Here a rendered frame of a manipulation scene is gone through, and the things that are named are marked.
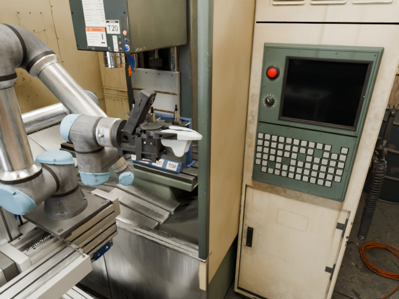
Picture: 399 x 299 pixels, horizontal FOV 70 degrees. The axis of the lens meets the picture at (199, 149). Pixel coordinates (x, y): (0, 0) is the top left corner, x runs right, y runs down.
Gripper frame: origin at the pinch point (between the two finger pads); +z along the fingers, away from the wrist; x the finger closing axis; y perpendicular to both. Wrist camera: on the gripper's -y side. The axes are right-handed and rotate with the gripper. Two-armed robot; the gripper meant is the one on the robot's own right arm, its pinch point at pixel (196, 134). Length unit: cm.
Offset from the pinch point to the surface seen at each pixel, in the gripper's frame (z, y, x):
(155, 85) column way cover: -86, 7, -166
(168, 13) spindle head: -61, -44, -131
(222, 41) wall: -5, -23, -44
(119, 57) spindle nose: -90, -15, -116
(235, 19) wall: -3, -31, -55
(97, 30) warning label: -92, -30, -97
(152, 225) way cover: -47, 79, -75
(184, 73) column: -60, -5, -164
